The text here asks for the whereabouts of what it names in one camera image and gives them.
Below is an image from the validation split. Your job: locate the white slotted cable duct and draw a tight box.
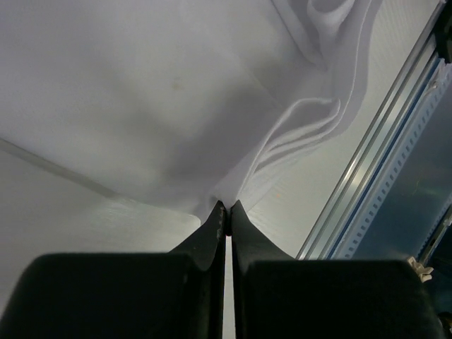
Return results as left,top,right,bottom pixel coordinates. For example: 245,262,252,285
332,61,451,259

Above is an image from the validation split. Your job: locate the white t shirt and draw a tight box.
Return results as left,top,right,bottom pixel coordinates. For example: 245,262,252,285
1,1,381,220

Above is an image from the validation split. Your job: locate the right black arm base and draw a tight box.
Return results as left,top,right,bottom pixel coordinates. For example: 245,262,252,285
433,1,451,64

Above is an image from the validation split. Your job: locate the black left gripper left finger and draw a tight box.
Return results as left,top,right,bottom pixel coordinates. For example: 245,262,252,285
1,203,226,338

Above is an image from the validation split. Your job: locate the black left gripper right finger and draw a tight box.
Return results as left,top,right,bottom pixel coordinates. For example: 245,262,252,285
230,202,444,338

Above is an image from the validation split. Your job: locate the aluminium mounting rail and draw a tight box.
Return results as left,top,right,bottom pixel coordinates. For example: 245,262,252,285
297,2,445,260

